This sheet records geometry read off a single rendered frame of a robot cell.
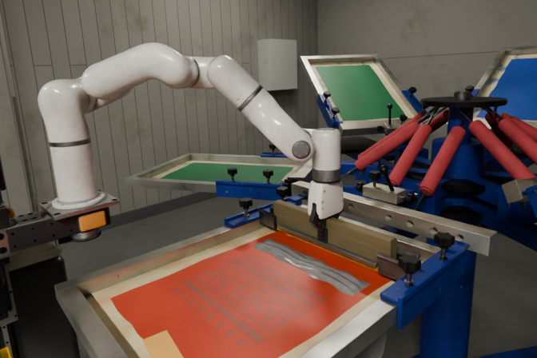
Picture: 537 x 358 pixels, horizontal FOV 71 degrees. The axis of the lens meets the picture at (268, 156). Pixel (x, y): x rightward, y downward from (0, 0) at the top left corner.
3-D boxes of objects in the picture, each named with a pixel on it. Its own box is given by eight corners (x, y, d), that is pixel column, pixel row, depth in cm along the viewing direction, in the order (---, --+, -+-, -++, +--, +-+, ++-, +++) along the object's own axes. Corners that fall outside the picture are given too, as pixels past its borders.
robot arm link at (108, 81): (168, 21, 84) (183, 30, 102) (19, 89, 86) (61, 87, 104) (196, 81, 87) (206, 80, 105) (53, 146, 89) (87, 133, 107)
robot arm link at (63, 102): (38, 148, 90) (27, 80, 87) (65, 139, 103) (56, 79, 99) (80, 146, 90) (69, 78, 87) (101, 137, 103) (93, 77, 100)
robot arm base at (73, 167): (43, 199, 101) (33, 143, 98) (92, 188, 110) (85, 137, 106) (60, 213, 90) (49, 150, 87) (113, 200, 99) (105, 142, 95)
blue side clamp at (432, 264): (400, 330, 75) (402, 299, 73) (379, 319, 78) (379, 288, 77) (463, 274, 94) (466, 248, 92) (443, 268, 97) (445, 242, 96)
